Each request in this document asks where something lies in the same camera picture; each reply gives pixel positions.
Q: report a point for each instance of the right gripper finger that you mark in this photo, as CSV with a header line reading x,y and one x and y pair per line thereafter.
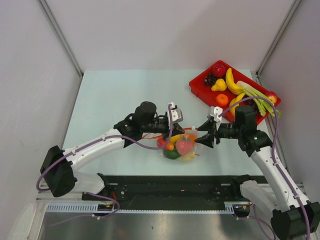
x,y
208,125
206,140

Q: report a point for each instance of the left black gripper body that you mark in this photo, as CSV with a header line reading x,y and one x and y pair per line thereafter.
x,y
156,126

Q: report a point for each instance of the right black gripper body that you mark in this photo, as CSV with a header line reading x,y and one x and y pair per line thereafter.
x,y
227,130

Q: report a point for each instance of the yellow lemon fruit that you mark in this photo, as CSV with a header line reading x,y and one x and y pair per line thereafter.
x,y
175,138

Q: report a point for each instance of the orange fruit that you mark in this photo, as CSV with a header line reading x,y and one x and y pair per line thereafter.
x,y
222,99
192,136

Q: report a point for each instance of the pink peach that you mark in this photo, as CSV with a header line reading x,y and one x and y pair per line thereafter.
x,y
184,146

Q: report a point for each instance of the clear orange-zip plastic bag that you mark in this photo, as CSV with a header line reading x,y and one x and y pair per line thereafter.
x,y
196,147

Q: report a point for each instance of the pale yellow pear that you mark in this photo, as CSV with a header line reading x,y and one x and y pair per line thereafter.
x,y
189,157

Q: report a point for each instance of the green lime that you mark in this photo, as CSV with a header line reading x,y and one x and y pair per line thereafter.
x,y
171,154

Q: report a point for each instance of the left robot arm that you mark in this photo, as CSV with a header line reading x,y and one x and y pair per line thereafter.
x,y
61,167

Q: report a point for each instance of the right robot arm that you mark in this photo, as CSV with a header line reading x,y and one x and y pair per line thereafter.
x,y
290,212

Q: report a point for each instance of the lower banana bunch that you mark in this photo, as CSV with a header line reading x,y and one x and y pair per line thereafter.
x,y
235,102

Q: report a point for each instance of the banana bunch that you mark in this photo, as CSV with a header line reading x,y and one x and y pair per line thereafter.
x,y
231,85
235,102

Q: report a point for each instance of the red plastic tray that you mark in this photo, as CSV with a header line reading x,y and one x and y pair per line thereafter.
x,y
205,94

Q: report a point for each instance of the yellow pear in tray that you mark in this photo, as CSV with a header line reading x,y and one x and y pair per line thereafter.
x,y
219,86

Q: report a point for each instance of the upper banana bunch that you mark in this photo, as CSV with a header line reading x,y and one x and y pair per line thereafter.
x,y
231,85

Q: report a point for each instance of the dark grapes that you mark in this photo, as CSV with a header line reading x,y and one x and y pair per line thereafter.
x,y
210,80

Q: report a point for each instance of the red yellow mango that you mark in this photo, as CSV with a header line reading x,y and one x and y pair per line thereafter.
x,y
272,97

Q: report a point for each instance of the red apple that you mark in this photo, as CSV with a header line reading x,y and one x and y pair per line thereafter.
x,y
219,70

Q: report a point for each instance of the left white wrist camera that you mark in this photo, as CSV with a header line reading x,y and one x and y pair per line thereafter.
x,y
174,114

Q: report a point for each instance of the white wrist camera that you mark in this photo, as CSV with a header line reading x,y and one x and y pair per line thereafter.
x,y
174,114
215,112

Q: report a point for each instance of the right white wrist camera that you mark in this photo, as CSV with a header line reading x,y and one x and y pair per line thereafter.
x,y
215,112

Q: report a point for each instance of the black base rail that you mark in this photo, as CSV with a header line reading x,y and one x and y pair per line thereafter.
x,y
177,191

